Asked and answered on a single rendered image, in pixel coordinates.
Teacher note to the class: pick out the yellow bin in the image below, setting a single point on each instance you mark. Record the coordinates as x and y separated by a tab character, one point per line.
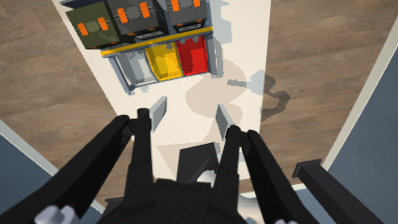
164	62

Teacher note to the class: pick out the yellow flat bar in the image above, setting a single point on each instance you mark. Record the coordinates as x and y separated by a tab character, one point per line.
199	31

